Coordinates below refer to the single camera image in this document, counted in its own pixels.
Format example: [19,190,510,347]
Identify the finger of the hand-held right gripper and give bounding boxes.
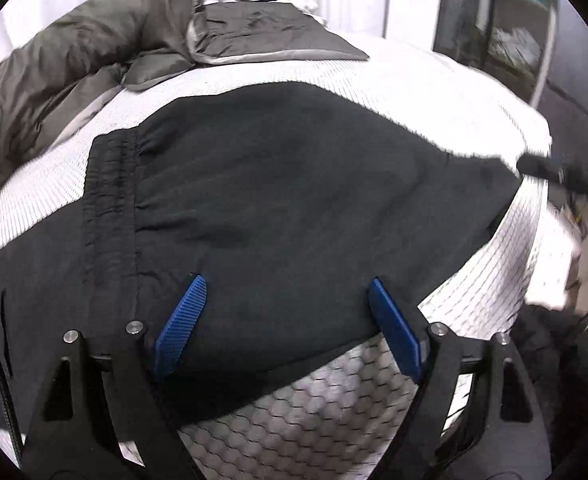
[516,154,588,202]

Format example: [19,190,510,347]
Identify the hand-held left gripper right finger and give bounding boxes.
[368,276,556,480]

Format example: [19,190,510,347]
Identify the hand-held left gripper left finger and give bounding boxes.
[21,274,209,480]

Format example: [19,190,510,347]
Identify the black pants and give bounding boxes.
[0,81,525,428]

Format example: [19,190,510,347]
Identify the grey folded pants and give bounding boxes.
[124,0,369,92]

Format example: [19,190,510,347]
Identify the white honeycomb mattress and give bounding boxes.
[0,30,555,480]

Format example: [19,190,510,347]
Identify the glass door cabinet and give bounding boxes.
[434,0,561,107]

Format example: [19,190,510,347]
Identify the dark cloth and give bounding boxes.
[514,305,588,466]

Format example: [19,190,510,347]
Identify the olive puffer jacket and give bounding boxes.
[0,0,209,201]

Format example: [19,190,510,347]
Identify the white crumpled cloth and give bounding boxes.
[274,0,327,17]

